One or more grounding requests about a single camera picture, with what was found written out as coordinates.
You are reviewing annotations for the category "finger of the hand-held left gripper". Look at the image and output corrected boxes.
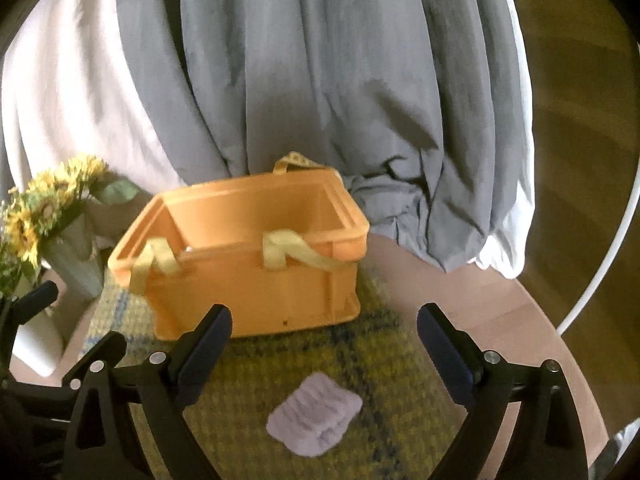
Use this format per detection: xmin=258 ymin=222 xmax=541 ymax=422
xmin=60 ymin=331 xmax=128 ymax=397
xmin=0 ymin=280 xmax=60 ymax=333

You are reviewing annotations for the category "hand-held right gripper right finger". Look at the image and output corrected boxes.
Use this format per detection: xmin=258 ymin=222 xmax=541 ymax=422
xmin=417 ymin=302 xmax=590 ymax=480

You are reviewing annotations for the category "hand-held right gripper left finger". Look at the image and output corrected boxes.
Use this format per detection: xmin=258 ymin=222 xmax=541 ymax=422
xmin=60 ymin=304 xmax=234 ymax=480

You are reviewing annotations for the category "orange plastic crate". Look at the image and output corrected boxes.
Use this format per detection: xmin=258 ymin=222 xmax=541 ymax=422
xmin=107 ymin=151 xmax=371 ymax=344

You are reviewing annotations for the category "lavender knitted cloth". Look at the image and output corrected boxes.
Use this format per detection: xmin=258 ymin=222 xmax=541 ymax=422
xmin=266 ymin=371 xmax=364 ymax=459

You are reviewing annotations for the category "green leafy plant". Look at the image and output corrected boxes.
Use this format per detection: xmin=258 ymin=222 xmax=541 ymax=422
xmin=0 ymin=200 xmax=28 ymax=303

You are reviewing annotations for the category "green ribbed vase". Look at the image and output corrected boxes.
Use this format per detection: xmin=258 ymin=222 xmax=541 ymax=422
xmin=42 ymin=211 xmax=107 ymax=299

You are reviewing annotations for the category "sunflower bouquet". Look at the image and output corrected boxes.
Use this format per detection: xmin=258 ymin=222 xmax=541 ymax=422
xmin=2 ymin=155 xmax=144 ymax=267

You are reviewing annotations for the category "yellow green plaid mat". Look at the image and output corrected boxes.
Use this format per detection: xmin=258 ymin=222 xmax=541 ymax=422
xmin=80 ymin=270 xmax=478 ymax=480

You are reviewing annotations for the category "white hoop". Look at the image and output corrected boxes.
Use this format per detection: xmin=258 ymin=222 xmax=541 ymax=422
xmin=555 ymin=160 xmax=640 ymax=334

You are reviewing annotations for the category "white curtain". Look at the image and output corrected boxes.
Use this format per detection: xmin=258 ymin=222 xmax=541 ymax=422
xmin=469 ymin=0 xmax=537 ymax=279

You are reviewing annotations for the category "pale pink curtain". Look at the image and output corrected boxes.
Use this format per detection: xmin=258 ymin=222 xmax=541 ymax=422
xmin=0 ymin=0 xmax=187 ymax=197

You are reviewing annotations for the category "large grey curtain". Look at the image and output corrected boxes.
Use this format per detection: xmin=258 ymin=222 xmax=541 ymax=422
xmin=114 ymin=0 xmax=502 ymax=275

